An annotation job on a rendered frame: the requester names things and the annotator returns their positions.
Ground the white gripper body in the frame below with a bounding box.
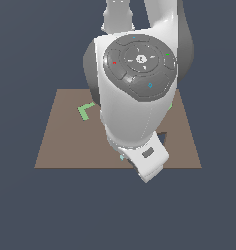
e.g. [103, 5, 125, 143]
[116, 130, 170, 184]

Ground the brown slotted board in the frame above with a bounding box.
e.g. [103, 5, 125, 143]
[34, 88, 203, 170]

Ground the green L-shaped block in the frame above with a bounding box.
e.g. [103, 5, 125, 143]
[77, 101, 96, 122]

